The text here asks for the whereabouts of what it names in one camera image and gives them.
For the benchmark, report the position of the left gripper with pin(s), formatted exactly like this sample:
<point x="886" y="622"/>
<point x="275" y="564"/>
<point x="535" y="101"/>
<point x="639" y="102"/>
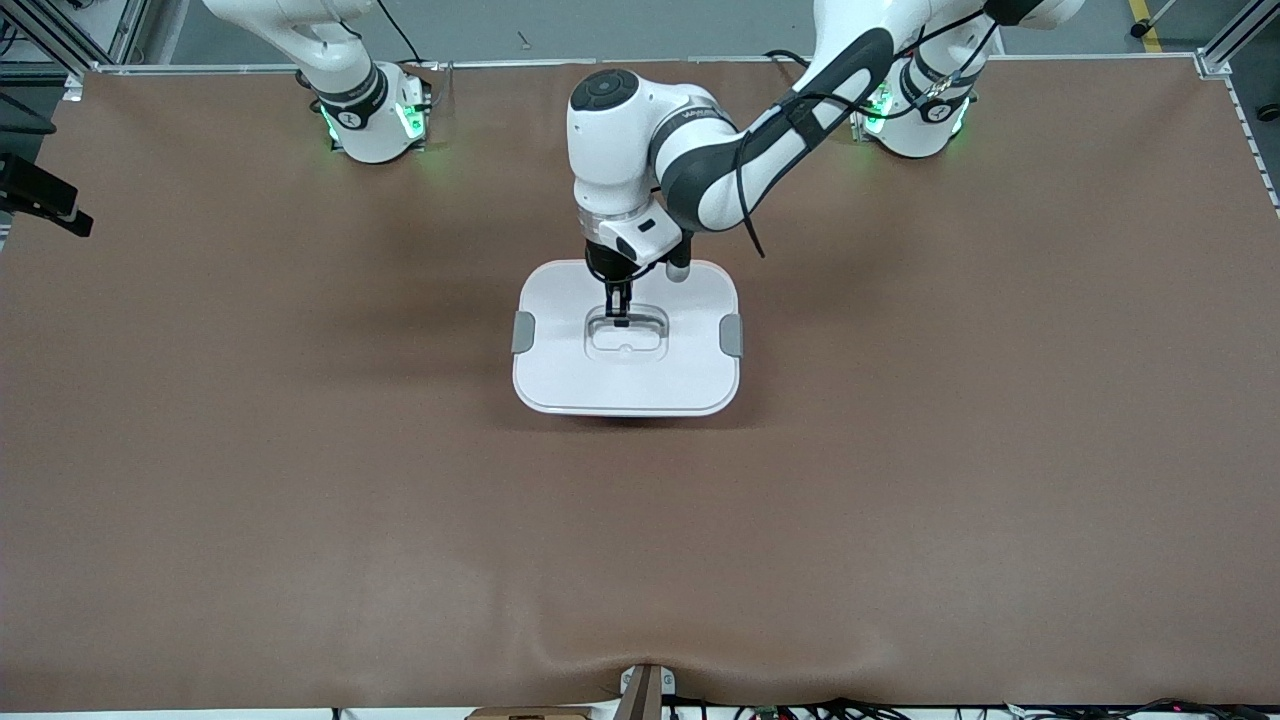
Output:
<point x="604" y="266"/>

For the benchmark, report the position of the white box lid grey clips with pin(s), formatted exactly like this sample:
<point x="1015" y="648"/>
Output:
<point x="625" y="385"/>

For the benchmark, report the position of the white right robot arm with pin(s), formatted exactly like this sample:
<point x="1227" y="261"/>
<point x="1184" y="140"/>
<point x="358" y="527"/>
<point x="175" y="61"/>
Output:
<point x="365" y="130"/>

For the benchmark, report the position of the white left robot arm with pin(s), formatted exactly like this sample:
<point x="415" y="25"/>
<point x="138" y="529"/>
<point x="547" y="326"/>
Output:
<point x="610" y="150"/>

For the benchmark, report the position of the brown table mat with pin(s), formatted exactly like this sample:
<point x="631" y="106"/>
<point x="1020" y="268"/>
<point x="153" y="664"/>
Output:
<point x="900" y="500"/>

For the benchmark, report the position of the black foot with grey rod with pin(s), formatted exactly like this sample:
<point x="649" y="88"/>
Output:
<point x="1138" y="30"/>

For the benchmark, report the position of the black round floor object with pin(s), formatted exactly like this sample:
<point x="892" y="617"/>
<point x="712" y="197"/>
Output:
<point x="1269" y="111"/>

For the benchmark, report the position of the aluminium frame profile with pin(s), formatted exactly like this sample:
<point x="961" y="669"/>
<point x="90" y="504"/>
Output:
<point x="125" y="30"/>
<point x="1225" y="45"/>

